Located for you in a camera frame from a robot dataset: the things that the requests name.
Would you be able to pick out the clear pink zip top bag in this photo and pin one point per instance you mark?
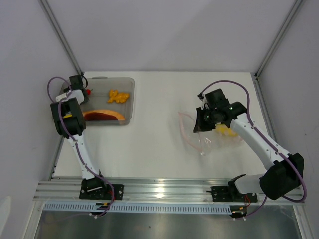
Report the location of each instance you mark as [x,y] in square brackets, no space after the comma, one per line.
[204,142]

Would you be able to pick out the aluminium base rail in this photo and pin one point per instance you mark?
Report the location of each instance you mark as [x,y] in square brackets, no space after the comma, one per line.
[136,190]

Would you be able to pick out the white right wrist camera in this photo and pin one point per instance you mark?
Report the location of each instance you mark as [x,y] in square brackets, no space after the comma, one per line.
[204,103]

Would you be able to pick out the right aluminium frame post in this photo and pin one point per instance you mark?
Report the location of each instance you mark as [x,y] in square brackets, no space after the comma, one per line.
[283,30]

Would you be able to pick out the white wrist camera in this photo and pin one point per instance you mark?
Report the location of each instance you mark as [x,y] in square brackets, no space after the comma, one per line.
[61,96]
[204,103]

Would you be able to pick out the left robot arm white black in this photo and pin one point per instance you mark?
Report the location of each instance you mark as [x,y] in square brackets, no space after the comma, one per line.
[70,124]

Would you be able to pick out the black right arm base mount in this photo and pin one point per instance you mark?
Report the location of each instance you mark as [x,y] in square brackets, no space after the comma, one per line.
[230,194]

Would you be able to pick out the red chili pepper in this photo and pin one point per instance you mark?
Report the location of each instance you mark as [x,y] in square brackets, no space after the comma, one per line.
[89,91]

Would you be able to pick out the grey translucent plastic tray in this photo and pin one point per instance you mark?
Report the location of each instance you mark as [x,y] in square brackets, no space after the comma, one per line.
[97,100]

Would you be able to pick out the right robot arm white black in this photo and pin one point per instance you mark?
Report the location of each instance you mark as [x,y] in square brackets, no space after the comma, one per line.
[284,171]

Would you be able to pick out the aluminium frame post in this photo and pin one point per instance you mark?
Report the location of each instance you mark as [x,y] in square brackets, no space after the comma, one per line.
[60,35]
[283,30]

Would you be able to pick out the red grapefruit wedge toy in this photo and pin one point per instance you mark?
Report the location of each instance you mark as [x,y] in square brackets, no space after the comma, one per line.
[103,115]

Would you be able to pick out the grey slotted cable duct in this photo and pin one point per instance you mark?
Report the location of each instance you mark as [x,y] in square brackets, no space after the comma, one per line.
[118,207]

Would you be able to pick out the left aluminium frame post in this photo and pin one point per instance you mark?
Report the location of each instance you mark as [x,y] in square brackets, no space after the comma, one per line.
[60,35]

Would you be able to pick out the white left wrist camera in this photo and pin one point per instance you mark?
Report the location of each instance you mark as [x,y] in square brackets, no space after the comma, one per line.
[61,96]

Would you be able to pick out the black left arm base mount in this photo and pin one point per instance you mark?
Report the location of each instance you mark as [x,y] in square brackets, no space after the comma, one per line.
[112,191]

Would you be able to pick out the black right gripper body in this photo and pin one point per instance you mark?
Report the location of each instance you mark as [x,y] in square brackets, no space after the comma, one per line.
[213,116]

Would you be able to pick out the orange ginger root toy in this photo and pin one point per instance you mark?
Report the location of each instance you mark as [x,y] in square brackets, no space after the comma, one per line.
[117,97]

